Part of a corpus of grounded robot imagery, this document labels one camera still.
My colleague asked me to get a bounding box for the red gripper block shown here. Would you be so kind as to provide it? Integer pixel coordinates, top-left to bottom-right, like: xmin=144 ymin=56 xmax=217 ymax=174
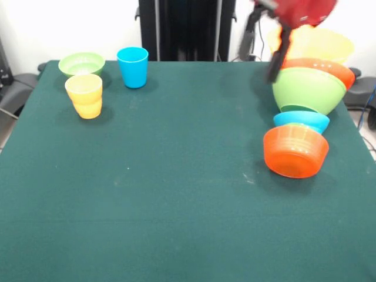
xmin=238 ymin=0 xmax=338 ymax=83

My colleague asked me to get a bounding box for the large orange bowl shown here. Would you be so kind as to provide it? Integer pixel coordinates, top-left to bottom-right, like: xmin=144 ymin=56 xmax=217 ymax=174
xmin=267 ymin=25 xmax=355 ymax=65

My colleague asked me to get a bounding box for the large green bowl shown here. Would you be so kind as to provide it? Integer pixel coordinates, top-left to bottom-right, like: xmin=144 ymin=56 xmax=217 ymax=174
xmin=271 ymin=66 xmax=347 ymax=116

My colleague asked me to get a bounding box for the wide red bowl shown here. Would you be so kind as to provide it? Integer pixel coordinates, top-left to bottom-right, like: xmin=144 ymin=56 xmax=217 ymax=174
xmin=281 ymin=58 xmax=356 ymax=91

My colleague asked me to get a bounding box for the small blue bowl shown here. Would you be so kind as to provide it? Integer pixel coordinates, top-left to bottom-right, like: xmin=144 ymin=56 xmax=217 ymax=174
xmin=273 ymin=110 xmax=330 ymax=136

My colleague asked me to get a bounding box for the small red bowl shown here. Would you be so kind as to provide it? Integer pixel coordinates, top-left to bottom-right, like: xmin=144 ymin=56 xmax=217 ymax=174
xmin=263 ymin=125 xmax=330 ymax=179

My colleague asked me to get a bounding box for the blue cup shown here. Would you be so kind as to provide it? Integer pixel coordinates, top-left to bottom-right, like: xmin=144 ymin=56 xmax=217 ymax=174
xmin=116 ymin=46 xmax=149 ymax=89

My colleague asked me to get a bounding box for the dark green table cloth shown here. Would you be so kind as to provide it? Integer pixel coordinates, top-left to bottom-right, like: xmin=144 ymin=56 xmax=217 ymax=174
xmin=0 ymin=60 xmax=376 ymax=282

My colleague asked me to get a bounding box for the small green bowl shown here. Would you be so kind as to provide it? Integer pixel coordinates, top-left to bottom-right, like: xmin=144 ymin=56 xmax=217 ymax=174
xmin=58 ymin=52 xmax=106 ymax=78

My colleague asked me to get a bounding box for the yellow cup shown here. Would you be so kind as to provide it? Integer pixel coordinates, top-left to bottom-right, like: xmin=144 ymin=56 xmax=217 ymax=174
xmin=65 ymin=73 xmax=103 ymax=119

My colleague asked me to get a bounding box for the black wall cable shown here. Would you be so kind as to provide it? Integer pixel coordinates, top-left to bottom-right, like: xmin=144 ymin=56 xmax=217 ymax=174
xmin=252 ymin=20 xmax=266 ymax=61

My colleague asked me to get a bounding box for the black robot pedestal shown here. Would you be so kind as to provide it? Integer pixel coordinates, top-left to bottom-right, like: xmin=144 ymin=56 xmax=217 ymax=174
xmin=135 ymin=0 xmax=238 ymax=62

